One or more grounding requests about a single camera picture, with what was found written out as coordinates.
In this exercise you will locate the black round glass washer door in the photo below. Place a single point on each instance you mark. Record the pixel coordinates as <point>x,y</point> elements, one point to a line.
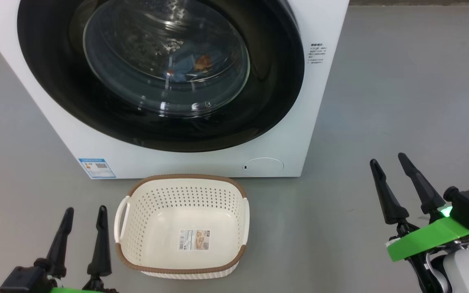
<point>271,81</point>

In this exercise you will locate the round white filter cover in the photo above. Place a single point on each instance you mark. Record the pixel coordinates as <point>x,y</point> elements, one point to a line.
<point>264,167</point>

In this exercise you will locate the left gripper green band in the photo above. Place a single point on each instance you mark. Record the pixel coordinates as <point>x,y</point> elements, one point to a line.
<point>79,289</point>

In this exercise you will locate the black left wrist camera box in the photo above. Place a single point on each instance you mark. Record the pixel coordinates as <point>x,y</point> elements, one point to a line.
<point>23,280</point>

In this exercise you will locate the white front-load washing machine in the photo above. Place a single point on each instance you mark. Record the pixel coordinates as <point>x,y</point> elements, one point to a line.
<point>324,101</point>

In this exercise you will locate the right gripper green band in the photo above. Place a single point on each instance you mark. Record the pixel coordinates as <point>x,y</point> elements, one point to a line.
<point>426,240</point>

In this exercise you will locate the cream perforated laundry basket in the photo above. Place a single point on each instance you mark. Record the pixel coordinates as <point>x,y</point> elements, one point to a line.
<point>145,211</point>

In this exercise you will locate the black text notice sticker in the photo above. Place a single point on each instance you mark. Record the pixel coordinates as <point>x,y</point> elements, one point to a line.
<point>317,53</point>

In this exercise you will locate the blue orange-print garment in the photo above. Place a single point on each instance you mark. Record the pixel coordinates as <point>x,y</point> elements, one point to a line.
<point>189,63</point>

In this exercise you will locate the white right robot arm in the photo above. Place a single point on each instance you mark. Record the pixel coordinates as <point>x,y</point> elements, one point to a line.
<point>466,272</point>

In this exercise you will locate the steel perforated washer drum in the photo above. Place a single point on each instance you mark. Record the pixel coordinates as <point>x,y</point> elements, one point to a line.
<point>145,32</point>

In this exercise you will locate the blue energy label sticker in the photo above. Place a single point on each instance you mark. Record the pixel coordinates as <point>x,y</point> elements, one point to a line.
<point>97,168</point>

